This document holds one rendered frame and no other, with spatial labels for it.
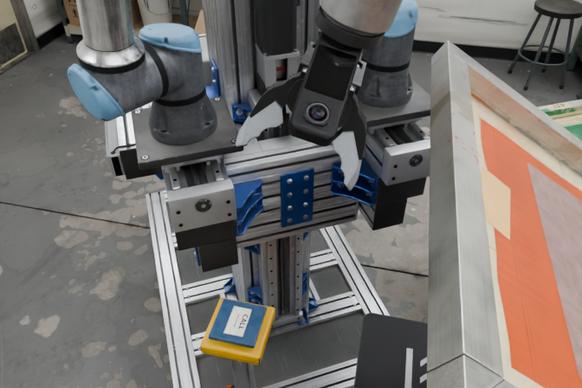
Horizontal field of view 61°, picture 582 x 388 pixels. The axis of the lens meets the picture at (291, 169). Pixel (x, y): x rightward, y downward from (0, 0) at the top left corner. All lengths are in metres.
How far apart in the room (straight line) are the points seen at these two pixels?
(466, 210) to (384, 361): 0.64
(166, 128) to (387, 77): 0.52
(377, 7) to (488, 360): 0.31
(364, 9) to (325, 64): 0.06
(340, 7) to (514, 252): 0.32
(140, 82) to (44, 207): 2.20
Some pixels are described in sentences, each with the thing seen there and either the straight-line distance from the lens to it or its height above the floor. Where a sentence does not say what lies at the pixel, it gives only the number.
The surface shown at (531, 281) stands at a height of 1.46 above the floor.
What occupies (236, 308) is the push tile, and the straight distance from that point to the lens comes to 1.12.
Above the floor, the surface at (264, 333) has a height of 0.95.
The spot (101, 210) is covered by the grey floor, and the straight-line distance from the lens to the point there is 2.95.
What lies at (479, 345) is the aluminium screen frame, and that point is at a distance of 0.40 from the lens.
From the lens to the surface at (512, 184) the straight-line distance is 0.70.
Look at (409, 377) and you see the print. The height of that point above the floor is 0.95.
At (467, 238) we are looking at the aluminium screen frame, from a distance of 0.46.
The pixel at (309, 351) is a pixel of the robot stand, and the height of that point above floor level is 0.21.
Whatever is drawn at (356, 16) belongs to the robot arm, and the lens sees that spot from 0.48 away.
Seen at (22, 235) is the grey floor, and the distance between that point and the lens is 2.98.
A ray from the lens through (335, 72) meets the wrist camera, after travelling 0.49.
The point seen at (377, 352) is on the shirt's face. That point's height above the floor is 0.95.
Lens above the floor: 1.87
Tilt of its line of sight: 38 degrees down
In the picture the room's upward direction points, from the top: straight up
